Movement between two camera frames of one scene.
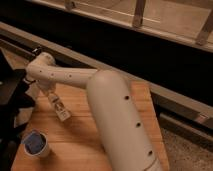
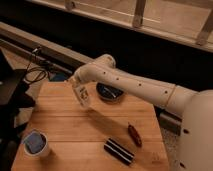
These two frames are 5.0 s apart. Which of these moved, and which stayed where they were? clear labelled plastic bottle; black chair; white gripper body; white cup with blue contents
Moved: clear labelled plastic bottle; white gripper body
Stayed: black chair; white cup with blue contents
